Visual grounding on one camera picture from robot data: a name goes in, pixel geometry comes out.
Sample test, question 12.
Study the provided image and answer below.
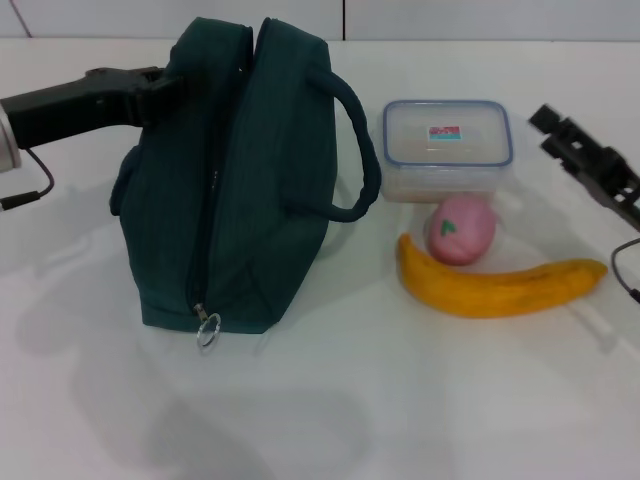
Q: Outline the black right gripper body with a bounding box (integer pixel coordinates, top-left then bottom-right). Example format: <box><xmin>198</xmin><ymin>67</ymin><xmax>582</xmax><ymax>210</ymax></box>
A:
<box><xmin>563</xmin><ymin>125</ymin><xmax>640</xmax><ymax>231</ymax></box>

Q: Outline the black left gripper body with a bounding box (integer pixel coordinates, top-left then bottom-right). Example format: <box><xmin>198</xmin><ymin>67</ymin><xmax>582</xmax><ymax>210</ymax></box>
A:
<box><xmin>0</xmin><ymin>67</ymin><xmax>146</xmax><ymax>149</ymax></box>

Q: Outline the clear plastic food container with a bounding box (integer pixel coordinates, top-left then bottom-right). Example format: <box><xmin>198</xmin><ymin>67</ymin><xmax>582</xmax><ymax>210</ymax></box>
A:
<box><xmin>379</xmin><ymin>98</ymin><xmax>515</xmax><ymax>204</ymax></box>

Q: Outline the dark teal fabric bag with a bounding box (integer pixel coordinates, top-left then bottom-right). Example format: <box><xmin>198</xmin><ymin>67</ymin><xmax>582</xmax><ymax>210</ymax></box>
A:
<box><xmin>108</xmin><ymin>16</ymin><xmax>382</xmax><ymax>337</ymax></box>

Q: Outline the pink toy peach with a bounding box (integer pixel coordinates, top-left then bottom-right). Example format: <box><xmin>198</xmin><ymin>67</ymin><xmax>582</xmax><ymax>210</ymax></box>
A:
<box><xmin>424</xmin><ymin>195</ymin><xmax>498</xmax><ymax>265</ymax></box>

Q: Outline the yellow banana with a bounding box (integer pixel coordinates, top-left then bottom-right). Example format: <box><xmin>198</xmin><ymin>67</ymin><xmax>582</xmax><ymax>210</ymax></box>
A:
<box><xmin>396</xmin><ymin>233</ymin><xmax>609</xmax><ymax>320</ymax></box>

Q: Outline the dark right arm cable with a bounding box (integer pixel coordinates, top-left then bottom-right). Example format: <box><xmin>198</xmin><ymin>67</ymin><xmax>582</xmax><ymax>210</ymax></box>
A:
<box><xmin>611</xmin><ymin>238</ymin><xmax>640</xmax><ymax>304</ymax></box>

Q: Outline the dark arm cable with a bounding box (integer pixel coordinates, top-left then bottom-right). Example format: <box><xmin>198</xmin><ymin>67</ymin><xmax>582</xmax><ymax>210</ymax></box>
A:
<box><xmin>0</xmin><ymin>147</ymin><xmax>56</xmax><ymax>211</ymax></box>
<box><xmin>611</xmin><ymin>238</ymin><xmax>640</xmax><ymax>304</ymax></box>

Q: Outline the dark left arm cable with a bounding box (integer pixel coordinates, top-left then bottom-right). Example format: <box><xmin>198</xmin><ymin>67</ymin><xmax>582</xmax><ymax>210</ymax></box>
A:
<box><xmin>0</xmin><ymin>147</ymin><xmax>56</xmax><ymax>211</ymax></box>

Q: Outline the silver zipper pull ring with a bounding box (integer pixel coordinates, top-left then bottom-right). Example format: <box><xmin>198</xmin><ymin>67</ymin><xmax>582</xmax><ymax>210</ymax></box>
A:
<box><xmin>193</xmin><ymin>302</ymin><xmax>224</xmax><ymax>354</ymax></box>

